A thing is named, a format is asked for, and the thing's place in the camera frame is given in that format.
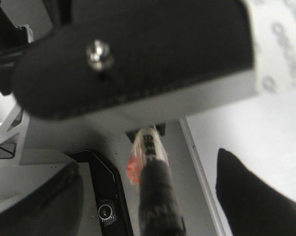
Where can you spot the white whiteboard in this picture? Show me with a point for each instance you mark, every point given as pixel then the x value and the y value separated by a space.
pixel 252 113

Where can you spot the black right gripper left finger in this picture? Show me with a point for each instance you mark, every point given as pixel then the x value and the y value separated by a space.
pixel 54 209

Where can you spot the black whiteboard marker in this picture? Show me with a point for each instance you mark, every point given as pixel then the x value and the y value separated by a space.
pixel 148 170

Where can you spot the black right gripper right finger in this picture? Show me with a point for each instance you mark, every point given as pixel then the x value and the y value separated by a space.
pixel 251 207

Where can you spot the white metal stand frame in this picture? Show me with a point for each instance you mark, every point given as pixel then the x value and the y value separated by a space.
pixel 13 128

